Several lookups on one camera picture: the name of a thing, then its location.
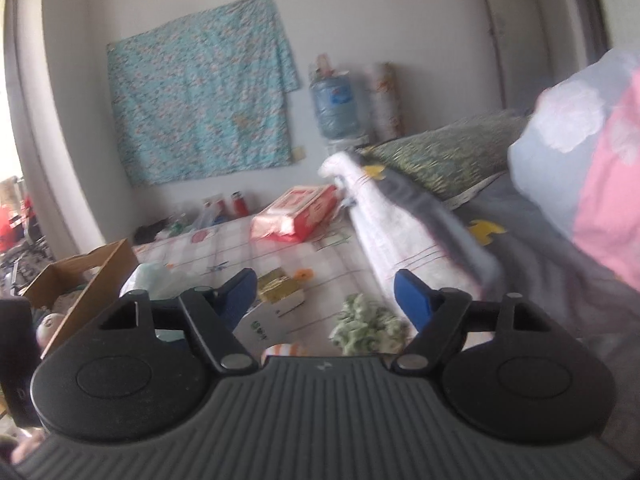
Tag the checked printed tablecloth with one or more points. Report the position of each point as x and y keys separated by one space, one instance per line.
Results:
x=325 y=260

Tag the green floral pillow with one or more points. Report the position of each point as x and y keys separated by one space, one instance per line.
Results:
x=450 y=155

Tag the wall outlet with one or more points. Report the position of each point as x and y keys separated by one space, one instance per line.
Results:
x=299 y=154

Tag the red and white wipes pack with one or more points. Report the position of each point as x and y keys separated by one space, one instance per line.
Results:
x=295 y=212

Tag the pink blue blanket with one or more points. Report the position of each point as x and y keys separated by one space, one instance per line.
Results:
x=575 y=160

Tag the gold box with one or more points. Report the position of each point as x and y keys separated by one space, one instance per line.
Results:
x=280 y=287

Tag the grey quilt with yellow print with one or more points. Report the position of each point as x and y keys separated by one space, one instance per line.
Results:
x=530 y=260

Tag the orange striped white cloth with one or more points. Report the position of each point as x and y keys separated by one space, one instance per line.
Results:
x=282 y=350

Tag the brown cardboard box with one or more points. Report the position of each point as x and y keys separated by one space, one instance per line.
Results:
x=105 y=275

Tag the green floral crumpled cloth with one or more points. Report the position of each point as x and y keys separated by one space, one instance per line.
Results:
x=367 y=325

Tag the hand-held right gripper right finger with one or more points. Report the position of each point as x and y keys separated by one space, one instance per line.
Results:
x=415 y=300

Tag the blue water jug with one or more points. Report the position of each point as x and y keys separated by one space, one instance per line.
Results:
x=334 y=105

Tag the small orange toy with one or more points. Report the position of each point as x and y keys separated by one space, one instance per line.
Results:
x=303 y=275

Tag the red cloth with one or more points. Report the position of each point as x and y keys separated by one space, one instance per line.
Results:
x=10 y=227

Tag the pink bottle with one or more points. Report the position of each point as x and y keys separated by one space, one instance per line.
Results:
x=325 y=66

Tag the clear plastic bottle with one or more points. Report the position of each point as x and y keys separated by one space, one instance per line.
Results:
x=202 y=220

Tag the dark cloth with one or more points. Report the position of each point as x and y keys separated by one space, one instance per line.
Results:
x=150 y=232

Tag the white plastic bag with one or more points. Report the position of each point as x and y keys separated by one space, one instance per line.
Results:
x=150 y=277

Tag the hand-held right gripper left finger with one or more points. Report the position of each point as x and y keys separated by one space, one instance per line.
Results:
x=235 y=297

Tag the red bottle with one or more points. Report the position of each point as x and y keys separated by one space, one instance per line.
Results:
x=240 y=205

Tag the pink plush doll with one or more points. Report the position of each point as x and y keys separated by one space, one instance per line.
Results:
x=50 y=330

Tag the teal floral wall cloth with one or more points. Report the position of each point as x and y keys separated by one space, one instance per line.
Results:
x=200 y=95

